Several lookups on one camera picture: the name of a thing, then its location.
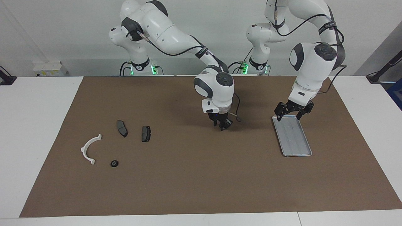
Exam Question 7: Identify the blue crate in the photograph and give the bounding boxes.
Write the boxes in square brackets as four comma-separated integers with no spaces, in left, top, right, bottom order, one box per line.
[387,78,402,110]

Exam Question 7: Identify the black stand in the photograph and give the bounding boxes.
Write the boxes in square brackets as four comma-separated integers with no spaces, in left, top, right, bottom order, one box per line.
[366,50,402,83]
[0,66,17,86]

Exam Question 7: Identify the brown table mat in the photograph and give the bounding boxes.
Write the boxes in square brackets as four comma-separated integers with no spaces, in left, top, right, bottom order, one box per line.
[19,75,402,218]

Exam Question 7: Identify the silver metal tray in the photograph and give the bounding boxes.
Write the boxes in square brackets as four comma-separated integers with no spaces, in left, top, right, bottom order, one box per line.
[272,115,312,157]

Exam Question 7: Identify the elongated dark brake pad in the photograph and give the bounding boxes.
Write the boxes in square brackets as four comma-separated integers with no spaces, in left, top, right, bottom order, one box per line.
[117,120,128,138]

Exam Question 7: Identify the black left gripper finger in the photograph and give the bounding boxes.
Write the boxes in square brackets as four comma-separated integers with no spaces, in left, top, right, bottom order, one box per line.
[274,104,289,122]
[296,105,314,120]

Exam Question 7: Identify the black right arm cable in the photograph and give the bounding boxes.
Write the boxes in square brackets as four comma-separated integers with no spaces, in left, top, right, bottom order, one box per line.
[136,30,242,123]

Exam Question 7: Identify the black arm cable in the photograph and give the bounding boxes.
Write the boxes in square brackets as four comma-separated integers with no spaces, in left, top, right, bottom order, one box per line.
[136,30,242,123]
[273,0,347,94]

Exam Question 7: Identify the black base cable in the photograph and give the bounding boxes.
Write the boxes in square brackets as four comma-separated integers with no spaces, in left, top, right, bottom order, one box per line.
[119,61,133,76]
[224,47,253,75]

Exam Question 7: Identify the white power strip box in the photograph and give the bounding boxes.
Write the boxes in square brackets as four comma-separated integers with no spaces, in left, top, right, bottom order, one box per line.
[33,61,68,77]

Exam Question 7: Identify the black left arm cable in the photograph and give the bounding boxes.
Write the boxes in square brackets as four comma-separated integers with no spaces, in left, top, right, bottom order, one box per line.
[273,0,347,94]

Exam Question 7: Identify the white semicircular bracket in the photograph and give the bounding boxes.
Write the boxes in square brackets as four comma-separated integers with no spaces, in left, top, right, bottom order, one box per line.
[81,134,102,165]

